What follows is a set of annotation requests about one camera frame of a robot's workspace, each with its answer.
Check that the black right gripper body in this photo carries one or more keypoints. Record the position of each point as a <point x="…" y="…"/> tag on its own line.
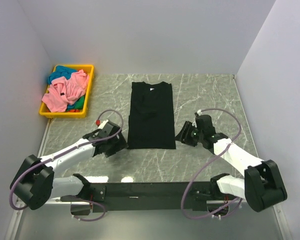
<point x="197" y="135"/>

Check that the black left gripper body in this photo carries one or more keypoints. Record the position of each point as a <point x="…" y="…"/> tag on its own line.
<point x="109" y="142"/>

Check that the black t shirt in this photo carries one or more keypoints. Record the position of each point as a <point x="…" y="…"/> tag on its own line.
<point x="151" y="123"/>

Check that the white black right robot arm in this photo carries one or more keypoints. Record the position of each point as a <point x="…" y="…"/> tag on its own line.
<point x="261" y="186"/>

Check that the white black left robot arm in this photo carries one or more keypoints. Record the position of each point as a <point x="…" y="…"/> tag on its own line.
<point x="36" y="182"/>

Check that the orange red t shirt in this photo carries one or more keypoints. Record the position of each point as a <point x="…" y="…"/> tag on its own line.
<point x="73" y="111"/>

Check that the pink t shirt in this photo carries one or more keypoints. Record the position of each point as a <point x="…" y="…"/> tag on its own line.
<point x="63" y="92"/>

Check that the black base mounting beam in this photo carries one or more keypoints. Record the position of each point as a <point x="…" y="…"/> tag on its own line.
<point x="153" y="203"/>

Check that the teal blue t shirt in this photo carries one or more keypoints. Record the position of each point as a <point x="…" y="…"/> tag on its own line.
<point x="60" y="71"/>

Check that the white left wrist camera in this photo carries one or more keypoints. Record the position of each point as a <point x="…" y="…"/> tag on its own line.
<point x="101" y="124"/>

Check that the aluminium extrusion rail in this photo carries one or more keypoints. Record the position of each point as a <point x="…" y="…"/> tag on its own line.
<point x="258" y="199"/>

